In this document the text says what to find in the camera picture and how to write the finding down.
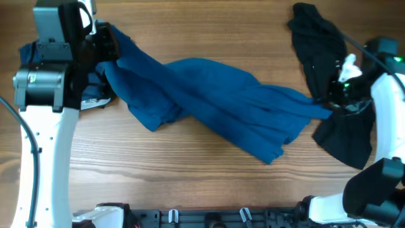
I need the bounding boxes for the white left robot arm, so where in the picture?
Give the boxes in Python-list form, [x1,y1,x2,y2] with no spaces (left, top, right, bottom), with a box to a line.
[11,22,130,227]

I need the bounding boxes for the folded dark blue shorts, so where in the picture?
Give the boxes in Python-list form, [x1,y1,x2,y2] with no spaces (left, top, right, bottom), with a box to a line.
[19,41,117,111]

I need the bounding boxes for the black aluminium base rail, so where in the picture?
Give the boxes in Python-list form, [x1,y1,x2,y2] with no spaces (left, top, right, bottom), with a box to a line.
[132,208,310,228]

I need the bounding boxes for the black garment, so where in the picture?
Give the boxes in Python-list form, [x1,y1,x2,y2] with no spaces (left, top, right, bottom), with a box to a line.
[287,3,375,170]

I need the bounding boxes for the blue t-shirt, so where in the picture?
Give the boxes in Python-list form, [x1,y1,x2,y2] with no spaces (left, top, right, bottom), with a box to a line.
[101,29,331,164]

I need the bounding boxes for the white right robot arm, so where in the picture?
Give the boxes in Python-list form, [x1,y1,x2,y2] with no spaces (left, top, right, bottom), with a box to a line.
[306,37,404,227]

